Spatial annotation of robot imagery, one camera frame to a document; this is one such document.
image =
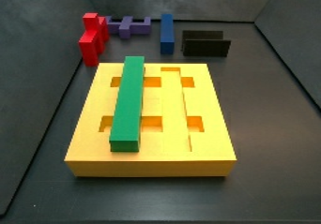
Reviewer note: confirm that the blue long bar block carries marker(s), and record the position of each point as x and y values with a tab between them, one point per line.
166	34

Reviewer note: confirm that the yellow slotted board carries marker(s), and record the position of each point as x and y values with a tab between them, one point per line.
185	140

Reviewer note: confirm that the green long bar block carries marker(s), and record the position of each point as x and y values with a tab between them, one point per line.
126	121

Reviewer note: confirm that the purple cross-shaped block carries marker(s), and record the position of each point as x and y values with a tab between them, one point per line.
127	27

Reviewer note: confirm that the red stepped block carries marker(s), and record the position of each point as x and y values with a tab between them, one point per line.
92	41

